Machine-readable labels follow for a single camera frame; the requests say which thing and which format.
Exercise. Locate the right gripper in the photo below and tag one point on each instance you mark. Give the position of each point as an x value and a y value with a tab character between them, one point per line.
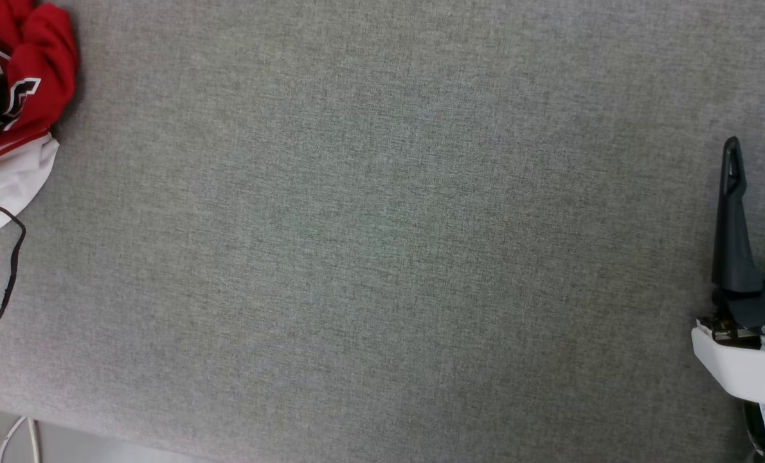
749	366

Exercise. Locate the white cloth garment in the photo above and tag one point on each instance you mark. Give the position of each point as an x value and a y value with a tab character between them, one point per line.
9	183

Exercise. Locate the red printed jersey garment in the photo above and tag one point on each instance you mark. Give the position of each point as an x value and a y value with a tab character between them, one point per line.
45	58

